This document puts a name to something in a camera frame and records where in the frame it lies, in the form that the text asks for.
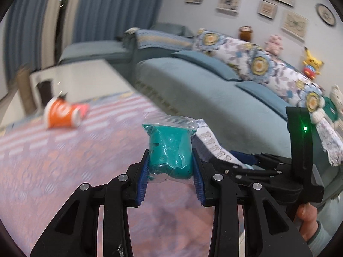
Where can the floral blanket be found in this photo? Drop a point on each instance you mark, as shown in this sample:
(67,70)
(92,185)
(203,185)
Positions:
(252,63)

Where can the teal clay bag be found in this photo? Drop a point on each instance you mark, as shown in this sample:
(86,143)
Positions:
(170,146)

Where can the blue curtains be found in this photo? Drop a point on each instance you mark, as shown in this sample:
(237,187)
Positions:
(42,33)

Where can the orange paper cup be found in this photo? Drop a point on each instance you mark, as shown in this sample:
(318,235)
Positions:
(60,114)

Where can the brown plush toy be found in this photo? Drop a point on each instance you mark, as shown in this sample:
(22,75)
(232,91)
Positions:
(245,33)

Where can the teal fabric sofa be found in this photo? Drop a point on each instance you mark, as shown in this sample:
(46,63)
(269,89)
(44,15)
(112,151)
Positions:
(244,115)

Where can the person's right hand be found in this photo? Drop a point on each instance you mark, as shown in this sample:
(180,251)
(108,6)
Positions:
(307,213)

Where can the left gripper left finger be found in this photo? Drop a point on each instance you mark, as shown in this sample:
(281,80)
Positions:
(73,230)

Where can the dark brown bin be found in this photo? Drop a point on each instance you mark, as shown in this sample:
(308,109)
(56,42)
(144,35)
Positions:
(45,91)

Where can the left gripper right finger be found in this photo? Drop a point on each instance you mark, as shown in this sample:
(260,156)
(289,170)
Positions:
(246,211)

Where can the round wall frame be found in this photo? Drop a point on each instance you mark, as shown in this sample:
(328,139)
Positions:
(326,15)

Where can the pink striped rug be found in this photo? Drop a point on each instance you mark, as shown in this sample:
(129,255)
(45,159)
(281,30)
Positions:
(41,168)

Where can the pink clay bag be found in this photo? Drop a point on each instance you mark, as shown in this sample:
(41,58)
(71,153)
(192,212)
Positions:
(84,108)

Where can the striped sofa armrest cover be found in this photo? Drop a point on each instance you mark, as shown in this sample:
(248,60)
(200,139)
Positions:
(157,39)

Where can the pink plush toy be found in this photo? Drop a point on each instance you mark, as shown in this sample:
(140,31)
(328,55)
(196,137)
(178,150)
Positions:
(274,45)

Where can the white printed wrapper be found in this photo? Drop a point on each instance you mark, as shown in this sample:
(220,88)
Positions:
(208,146)

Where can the yellow pikachu plush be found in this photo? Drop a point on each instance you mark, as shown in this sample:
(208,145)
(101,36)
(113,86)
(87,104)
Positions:
(312,66)

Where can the black small object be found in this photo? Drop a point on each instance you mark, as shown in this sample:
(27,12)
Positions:
(62,96)

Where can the white coffee table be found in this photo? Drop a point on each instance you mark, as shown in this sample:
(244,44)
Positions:
(81,81)

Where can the white bear plush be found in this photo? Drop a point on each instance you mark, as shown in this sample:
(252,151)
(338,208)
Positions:
(336,99)

